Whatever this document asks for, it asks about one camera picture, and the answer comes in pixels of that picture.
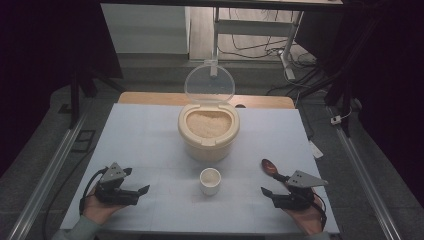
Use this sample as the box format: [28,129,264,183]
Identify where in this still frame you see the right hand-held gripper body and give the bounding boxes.
[272,169,329,212]

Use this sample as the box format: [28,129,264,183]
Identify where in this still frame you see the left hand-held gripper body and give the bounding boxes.
[94,161,141,206]

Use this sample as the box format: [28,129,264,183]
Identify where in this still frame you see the brown wooden spoon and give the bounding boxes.
[261,158,290,183]

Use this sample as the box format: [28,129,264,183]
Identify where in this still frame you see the white cup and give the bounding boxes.
[199,167,222,197]

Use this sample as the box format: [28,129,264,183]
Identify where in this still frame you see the beige rice container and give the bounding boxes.
[177,103,241,163]

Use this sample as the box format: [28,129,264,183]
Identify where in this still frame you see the rice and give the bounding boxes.
[185,110,232,139]

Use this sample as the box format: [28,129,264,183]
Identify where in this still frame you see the person's left hand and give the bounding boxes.
[81,193,126,226]

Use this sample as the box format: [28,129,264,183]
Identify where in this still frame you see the person's right hand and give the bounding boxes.
[284,195,325,236]

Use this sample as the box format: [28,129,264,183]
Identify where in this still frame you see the white table cover sheet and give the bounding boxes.
[59,102,340,234]

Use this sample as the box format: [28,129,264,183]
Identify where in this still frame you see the white paper tag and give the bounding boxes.
[308,139,325,160]

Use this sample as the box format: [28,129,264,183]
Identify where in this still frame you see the black stand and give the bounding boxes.
[299,13,384,138]
[58,64,126,130]

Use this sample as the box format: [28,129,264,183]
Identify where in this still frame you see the clear round container lid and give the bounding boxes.
[183,63,236,104]

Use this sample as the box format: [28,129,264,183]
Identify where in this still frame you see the dark curtain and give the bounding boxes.
[294,0,424,208]
[0,0,124,178]

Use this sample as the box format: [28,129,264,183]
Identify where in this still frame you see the left hand-held gripper cable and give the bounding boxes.
[78,167,110,215]

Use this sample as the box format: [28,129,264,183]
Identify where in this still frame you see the hand-held gripper cable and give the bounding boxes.
[78,167,110,215]
[299,187,329,232]

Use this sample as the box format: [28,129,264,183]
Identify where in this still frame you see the right hand-held gripper cable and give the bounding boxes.
[299,187,329,232]

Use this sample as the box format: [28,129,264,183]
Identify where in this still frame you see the aluminium rail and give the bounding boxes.
[328,106,404,240]
[6,111,88,240]

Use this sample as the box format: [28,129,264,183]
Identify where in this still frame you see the small white box with cable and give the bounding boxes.
[330,107,354,126]

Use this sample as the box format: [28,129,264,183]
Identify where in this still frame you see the black floor cables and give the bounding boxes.
[218,8,329,98]

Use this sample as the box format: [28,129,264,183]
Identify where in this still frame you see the white desk frame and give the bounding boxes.
[210,7,305,81]

